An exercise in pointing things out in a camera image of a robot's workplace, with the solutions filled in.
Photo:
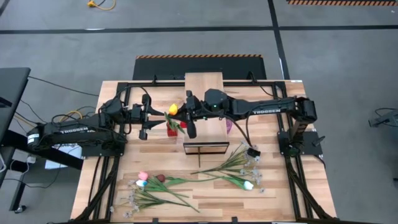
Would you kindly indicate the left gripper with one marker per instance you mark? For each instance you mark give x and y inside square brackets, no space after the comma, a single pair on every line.
[138,113]

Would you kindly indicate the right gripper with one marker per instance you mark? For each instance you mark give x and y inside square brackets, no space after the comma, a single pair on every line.
[196,109]

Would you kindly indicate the bright red artificial tulip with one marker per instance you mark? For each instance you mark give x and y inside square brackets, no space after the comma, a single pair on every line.
[183,124]

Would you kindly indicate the pink artificial tulip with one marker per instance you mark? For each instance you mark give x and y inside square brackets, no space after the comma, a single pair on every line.
[143,175]

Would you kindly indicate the dark red artificial tulip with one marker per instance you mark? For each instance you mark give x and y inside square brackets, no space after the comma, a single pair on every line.
[160,178]

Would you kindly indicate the white and blue artificial tulip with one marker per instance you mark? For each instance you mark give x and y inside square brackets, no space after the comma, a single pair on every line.
[141,183]

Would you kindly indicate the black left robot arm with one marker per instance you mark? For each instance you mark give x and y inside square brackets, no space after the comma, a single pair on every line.
[71,130]

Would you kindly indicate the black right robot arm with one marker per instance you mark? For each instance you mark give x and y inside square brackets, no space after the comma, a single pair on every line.
[267,109]

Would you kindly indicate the red glass vase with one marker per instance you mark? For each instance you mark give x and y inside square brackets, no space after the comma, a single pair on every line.
[171,132]

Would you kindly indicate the purple ribbed glass vase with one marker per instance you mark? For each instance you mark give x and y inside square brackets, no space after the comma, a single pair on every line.
[229,126]

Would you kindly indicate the black hazard striped floor mat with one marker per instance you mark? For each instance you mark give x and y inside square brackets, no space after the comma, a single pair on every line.
[161,67]

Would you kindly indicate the small black box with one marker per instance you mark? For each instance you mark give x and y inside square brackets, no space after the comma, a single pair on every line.
[253,152]

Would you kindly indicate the white printed paper sheet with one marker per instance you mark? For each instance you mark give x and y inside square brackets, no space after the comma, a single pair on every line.
[51,165]

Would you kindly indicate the black desk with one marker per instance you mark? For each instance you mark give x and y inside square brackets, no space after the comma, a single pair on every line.
[12,90]

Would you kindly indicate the black floor device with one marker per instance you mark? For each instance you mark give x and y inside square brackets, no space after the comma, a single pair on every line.
[388,118]

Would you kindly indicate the black metal table frame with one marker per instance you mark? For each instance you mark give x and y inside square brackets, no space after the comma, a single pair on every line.
[140,84]

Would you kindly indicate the wooden shelf black metal frame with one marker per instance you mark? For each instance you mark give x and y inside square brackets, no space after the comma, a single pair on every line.
[203,82]

